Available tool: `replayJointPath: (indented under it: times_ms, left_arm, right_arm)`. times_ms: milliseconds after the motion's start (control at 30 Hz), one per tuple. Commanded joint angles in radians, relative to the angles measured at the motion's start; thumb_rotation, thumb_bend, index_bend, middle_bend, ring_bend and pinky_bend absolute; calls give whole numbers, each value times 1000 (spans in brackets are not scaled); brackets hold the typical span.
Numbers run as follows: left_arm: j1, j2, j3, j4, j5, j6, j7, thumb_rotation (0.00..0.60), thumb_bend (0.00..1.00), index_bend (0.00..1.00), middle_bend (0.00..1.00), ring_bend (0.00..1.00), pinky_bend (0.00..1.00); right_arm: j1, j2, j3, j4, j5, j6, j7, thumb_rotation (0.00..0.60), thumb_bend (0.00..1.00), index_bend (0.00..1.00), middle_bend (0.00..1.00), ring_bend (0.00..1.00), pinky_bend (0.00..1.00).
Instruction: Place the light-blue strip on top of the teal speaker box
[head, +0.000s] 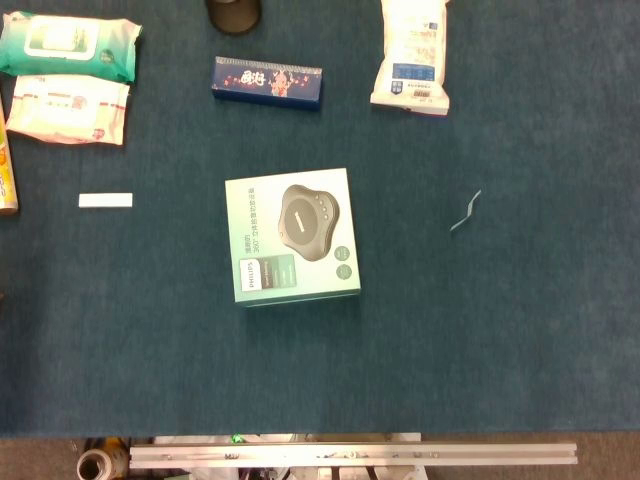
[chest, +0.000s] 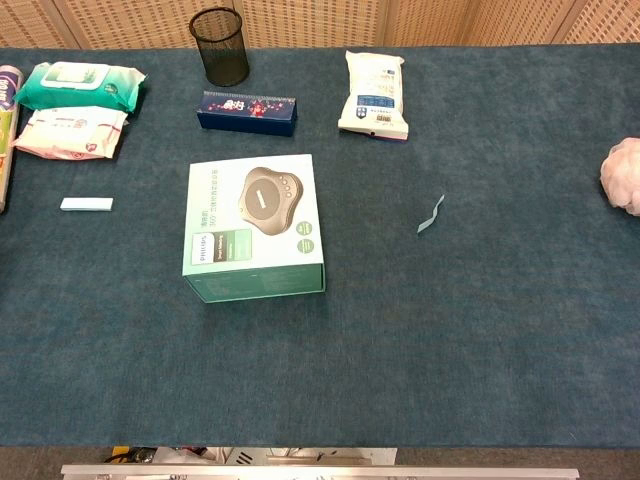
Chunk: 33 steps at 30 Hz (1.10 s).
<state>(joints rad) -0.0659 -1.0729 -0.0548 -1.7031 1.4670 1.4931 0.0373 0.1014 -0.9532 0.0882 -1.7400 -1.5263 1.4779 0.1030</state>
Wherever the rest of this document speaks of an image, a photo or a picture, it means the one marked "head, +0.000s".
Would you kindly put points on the small curved light strip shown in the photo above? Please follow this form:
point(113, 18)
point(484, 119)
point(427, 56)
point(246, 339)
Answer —
point(467, 211)

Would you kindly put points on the green Philips speaker box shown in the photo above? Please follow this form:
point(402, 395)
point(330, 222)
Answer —
point(260, 225)

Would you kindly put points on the dark blue printed box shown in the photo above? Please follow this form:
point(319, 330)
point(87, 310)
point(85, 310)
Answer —
point(267, 84)

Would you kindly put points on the small light blue strip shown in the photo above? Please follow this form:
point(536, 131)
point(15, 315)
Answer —
point(105, 200)

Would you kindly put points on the white and blue snack bag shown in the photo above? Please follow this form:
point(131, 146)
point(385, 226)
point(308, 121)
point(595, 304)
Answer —
point(412, 55)

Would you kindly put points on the black round container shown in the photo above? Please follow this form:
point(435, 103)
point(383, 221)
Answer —
point(234, 15)

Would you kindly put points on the pink wet wipes pack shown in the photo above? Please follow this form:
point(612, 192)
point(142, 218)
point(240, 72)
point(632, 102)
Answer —
point(65, 110)

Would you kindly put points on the brown tape roll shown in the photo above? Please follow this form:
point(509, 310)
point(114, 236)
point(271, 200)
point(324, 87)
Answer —
point(95, 464)

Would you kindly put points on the green wet wipes pack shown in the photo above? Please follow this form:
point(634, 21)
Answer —
point(65, 47)

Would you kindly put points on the yellow printed tube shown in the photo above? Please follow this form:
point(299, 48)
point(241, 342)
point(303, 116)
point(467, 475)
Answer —
point(6, 175)

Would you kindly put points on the aluminium profile rail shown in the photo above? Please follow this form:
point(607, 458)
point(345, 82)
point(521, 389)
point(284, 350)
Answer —
point(350, 455)

